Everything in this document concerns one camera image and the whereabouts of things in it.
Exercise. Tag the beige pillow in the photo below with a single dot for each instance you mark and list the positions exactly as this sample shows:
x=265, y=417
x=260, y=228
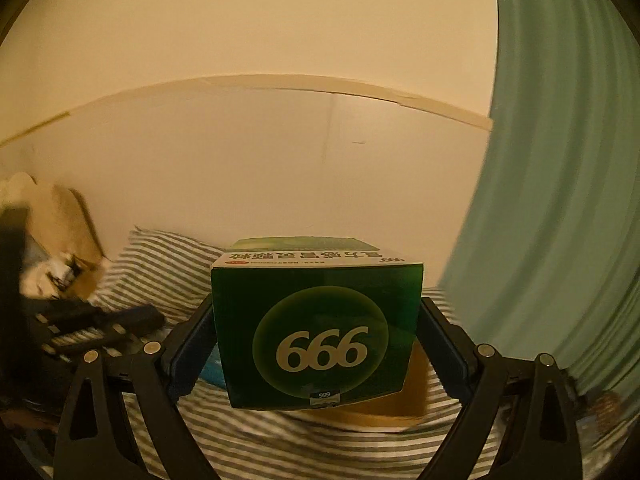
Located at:
x=57, y=222

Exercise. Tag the green curtain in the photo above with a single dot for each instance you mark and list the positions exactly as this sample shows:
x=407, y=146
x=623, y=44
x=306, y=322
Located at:
x=548, y=256

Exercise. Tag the grey checked bed sheet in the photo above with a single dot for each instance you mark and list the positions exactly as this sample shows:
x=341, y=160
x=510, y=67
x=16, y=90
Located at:
x=171, y=272

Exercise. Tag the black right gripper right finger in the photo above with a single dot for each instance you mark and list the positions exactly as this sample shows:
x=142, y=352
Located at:
x=541, y=439

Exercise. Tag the green 999 medicine box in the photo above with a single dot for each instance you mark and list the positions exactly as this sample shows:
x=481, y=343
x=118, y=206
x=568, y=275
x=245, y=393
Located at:
x=306, y=322

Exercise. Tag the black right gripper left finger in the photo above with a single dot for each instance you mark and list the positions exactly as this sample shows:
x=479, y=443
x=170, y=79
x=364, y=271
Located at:
x=95, y=438

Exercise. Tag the small cardboard box with clutter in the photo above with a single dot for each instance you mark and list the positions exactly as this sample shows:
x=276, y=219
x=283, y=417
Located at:
x=62, y=277

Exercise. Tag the brown cardboard box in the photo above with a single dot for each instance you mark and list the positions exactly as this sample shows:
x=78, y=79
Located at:
x=393, y=413

